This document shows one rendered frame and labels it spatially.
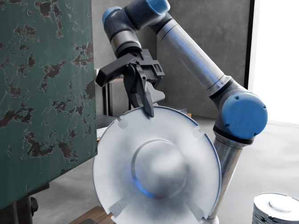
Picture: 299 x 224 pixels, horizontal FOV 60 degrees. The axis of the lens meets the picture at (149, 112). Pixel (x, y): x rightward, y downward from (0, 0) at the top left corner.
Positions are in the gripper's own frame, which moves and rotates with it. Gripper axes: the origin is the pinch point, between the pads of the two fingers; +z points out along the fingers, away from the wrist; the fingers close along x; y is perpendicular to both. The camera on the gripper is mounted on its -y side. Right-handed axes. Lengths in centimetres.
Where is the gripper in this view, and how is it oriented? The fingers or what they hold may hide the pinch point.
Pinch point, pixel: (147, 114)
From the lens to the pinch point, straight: 59.9
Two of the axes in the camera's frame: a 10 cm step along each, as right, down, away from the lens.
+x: -3.4, 5.6, 7.5
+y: 8.7, -1.0, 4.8
